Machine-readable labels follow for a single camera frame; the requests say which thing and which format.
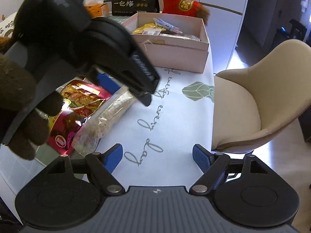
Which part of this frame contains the oat bar clear wrapper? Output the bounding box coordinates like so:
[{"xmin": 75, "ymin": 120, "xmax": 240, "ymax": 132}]
[{"xmin": 72, "ymin": 86, "xmax": 136, "ymax": 157}]

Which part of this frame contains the large red snack pouch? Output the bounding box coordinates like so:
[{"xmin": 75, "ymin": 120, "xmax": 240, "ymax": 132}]
[{"xmin": 47, "ymin": 80, "xmax": 112, "ymax": 155}]

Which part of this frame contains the gold foil snack packet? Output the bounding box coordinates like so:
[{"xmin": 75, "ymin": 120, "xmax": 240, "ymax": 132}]
[{"xmin": 132, "ymin": 23, "xmax": 166, "ymax": 36}]

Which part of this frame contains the blue pink candy packet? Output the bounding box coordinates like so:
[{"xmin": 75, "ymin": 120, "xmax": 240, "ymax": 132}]
[{"xmin": 153, "ymin": 18, "xmax": 183, "ymax": 34}]

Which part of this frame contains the rice cracker snack bag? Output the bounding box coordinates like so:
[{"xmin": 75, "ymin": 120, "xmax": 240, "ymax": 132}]
[{"xmin": 159, "ymin": 33, "xmax": 201, "ymax": 42}]

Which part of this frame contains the brown gloved left hand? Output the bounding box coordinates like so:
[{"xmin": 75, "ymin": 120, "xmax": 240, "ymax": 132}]
[{"xmin": 1, "ymin": 37, "xmax": 50, "ymax": 160}]

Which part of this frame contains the green grid tablecloth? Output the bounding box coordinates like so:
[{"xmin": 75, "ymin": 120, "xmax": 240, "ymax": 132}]
[{"xmin": 0, "ymin": 14, "xmax": 216, "ymax": 224}]

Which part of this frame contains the orange tissue box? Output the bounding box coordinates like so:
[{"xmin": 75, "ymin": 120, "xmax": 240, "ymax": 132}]
[{"xmin": 83, "ymin": 0, "xmax": 110, "ymax": 18}]

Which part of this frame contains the pink cardboard box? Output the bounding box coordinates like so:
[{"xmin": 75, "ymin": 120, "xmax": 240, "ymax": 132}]
[{"xmin": 121, "ymin": 12, "xmax": 209, "ymax": 74}]

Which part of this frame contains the beige chair right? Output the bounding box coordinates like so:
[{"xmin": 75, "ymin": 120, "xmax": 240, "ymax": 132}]
[{"xmin": 211, "ymin": 39, "xmax": 310, "ymax": 154}]

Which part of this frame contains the red plush horse toy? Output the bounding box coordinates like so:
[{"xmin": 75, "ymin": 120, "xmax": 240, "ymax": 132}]
[{"xmin": 162, "ymin": 0, "xmax": 210, "ymax": 26}]

